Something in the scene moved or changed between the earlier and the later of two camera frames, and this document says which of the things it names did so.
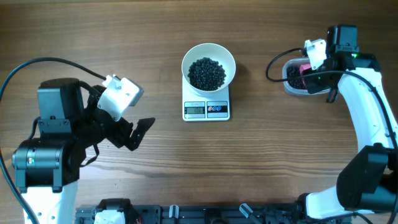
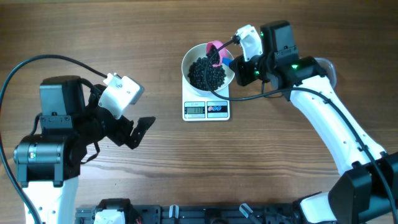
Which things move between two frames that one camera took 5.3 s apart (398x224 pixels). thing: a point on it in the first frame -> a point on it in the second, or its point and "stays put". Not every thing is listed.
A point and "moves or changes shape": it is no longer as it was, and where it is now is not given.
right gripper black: (313, 86) -> (239, 65)
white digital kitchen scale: (205, 107) stays put
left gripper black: (121, 137) stays put
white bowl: (216, 52) stays put
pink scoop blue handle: (305, 69) moves or changes shape
